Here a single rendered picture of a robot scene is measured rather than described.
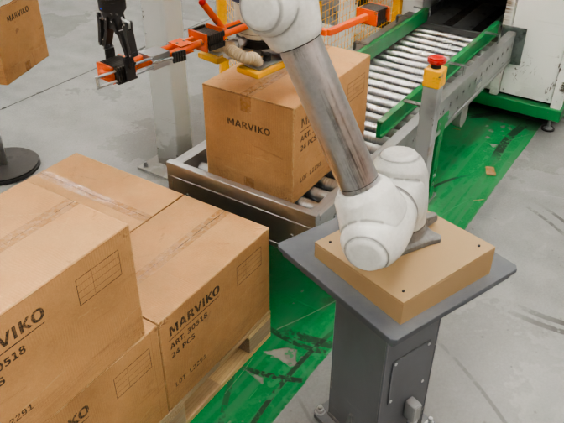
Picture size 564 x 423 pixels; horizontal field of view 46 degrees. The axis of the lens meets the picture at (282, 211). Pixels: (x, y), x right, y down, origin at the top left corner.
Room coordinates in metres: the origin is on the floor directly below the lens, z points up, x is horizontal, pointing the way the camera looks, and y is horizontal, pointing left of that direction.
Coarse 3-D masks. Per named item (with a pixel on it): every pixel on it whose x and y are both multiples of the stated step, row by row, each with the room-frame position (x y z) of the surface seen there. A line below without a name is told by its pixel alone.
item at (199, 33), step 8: (208, 24) 2.13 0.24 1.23; (192, 32) 2.07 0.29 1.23; (200, 32) 2.05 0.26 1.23; (208, 32) 2.09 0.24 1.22; (216, 32) 2.09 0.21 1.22; (224, 32) 2.08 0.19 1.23; (208, 40) 2.03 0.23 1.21; (216, 40) 2.06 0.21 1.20; (224, 40) 2.08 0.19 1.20; (200, 48) 2.05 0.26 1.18; (208, 48) 2.03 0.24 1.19; (216, 48) 2.05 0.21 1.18
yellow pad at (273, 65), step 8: (264, 56) 2.15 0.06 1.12; (272, 56) 2.19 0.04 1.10; (280, 56) 2.19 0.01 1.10; (264, 64) 2.13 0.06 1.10; (272, 64) 2.13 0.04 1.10; (280, 64) 2.14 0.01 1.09; (240, 72) 2.10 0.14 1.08; (248, 72) 2.08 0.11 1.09; (256, 72) 2.07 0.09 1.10; (264, 72) 2.08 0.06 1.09; (272, 72) 2.11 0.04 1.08
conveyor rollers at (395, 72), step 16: (416, 32) 4.02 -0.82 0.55; (432, 32) 4.05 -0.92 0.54; (400, 48) 3.77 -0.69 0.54; (416, 48) 3.81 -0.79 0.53; (432, 48) 3.76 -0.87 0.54; (448, 48) 3.79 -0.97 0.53; (384, 64) 3.53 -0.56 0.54; (400, 64) 3.57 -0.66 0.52; (416, 64) 3.52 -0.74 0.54; (368, 80) 3.29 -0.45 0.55; (384, 80) 3.32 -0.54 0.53; (400, 80) 3.29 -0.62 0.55; (416, 80) 3.32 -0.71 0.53; (448, 80) 3.32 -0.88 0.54; (368, 96) 3.09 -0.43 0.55; (384, 96) 3.12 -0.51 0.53; (400, 96) 3.09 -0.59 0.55; (368, 112) 2.90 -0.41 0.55; (384, 112) 2.93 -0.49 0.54; (416, 112) 2.93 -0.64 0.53; (368, 128) 2.77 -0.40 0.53; (368, 144) 2.59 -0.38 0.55; (320, 192) 2.20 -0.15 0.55
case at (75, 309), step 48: (48, 192) 1.57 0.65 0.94; (0, 240) 1.35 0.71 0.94; (48, 240) 1.35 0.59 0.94; (96, 240) 1.35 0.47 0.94; (0, 288) 1.17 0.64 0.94; (48, 288) 1.19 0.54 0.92; (96, 288) 1.30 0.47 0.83; (0, 336) 1.07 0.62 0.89; (48, 336) 1.16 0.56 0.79; (96, 336) 1.28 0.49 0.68; (0, 384) 1.04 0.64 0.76; (48, 384) 1.13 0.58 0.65
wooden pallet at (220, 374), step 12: (264, 324) 1.93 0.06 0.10; (252, 336) 1.86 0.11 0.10; (264, 336) 1.93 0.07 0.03; (240, 348) 1.87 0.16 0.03; (252, 348) 1.86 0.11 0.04; (228, 360) 1.81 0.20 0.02; (240, 360) 1.81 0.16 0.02; (216, 372) 1.75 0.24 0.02; (228, 372) 1.75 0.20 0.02; (204, 384) 1.69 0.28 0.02; (216, 384) 1.69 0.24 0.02; (192, 396) 1.63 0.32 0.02; (204, 396) 1.64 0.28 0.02; (180, 408) 1.51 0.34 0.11; (192, 408) 1.58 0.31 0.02; (168, 420) 1.45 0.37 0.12; (180, 420) 1.50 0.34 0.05
